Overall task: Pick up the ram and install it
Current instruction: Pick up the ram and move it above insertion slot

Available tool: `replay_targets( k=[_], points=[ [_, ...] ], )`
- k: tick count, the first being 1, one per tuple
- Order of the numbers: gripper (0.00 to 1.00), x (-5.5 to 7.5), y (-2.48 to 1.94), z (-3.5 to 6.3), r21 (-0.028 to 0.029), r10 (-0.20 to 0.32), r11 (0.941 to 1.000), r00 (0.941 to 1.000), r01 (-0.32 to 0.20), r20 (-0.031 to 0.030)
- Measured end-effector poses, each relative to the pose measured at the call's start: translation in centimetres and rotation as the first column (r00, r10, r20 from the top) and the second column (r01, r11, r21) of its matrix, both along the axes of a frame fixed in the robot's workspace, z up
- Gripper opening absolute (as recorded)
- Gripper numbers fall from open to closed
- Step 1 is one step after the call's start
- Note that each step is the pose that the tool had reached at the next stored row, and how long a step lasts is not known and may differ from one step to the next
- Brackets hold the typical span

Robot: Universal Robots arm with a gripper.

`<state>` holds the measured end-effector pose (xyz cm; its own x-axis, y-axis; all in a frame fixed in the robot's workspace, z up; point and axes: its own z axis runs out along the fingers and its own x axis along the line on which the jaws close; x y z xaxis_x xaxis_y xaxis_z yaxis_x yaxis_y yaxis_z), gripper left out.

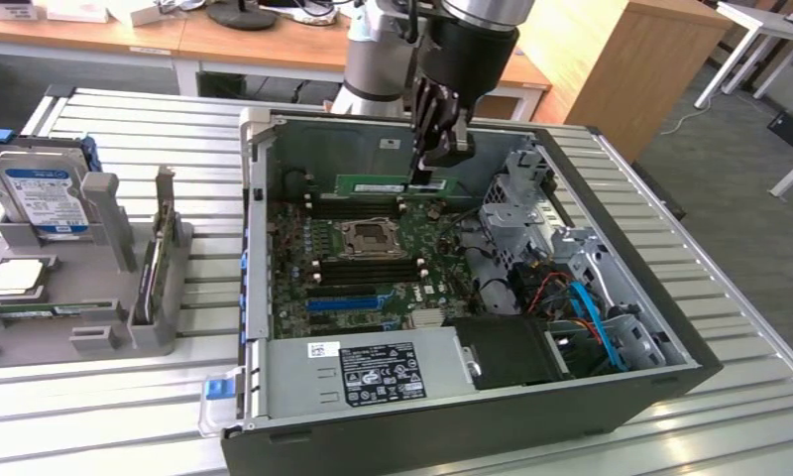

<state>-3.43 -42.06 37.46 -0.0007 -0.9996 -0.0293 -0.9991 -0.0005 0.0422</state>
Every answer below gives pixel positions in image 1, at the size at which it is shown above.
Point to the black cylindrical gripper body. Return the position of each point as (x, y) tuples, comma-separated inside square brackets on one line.
[(466, 54)]

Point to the green RAM stick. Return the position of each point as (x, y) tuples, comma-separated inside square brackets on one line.
[(370, 187), (40, 311)]

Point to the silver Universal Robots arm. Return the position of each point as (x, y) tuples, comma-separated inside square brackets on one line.
[(370, 69)]

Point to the black RAM slot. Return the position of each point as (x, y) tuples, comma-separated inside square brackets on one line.
[(370, 280), (370, 263), (354, 210), (370, 269), (370, 274), (354, 199), (354, 215), (354, 204)]

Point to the silver metal drive cage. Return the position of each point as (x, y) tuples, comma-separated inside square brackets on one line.
[(513, 213)]

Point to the green motherboard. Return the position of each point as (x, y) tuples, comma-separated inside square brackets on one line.
[(430, 248)]

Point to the metal CPU socket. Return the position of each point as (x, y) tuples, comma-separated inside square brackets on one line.
[(370, 239)]

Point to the wooden cabinet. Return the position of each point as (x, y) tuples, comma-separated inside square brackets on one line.
[(622, 74)]

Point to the black expansion slot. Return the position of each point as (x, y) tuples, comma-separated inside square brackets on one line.
[(341, 291)]

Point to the silver chipset heatsink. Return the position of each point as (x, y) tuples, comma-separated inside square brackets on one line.
[(427, 318)]

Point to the black monitor stand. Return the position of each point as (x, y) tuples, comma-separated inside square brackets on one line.
[(242, 14)]

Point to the blue expansion slot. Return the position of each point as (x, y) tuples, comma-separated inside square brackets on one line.
[(345, 304)]

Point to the black fan shroud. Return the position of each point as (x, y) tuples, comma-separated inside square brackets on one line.
[(503, 352)]

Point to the white metal table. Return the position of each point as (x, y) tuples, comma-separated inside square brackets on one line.
[(761, 20)]

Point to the silver metal disk bay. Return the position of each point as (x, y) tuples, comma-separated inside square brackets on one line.
[(635, 327)]

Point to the graphics card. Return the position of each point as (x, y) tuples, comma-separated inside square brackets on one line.
[(162, 238)]

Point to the grey power supply unit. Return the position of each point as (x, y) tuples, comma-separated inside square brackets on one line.
[(298, 377)]

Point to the grey parts rack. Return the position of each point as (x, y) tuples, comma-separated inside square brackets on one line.
[(106, 238)]

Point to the white cardboard box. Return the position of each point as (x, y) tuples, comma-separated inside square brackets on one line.
[(79, 9), (16, 9)]

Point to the black open PC case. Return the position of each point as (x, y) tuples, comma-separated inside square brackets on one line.
[(477, 436)]

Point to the hard disk, blue rails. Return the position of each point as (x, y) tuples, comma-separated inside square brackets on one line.
[(40, 145)]

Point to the clear case latch, blue tab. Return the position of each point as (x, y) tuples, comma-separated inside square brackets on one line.
[(217, 389)]

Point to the hard disk, blue label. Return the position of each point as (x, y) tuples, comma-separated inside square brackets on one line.
[(40, 188)]

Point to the silver CPU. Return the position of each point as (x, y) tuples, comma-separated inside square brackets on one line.
[(16, 275)]

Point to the wooden desk, white frame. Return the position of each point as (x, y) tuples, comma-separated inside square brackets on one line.
[(238, 44)]

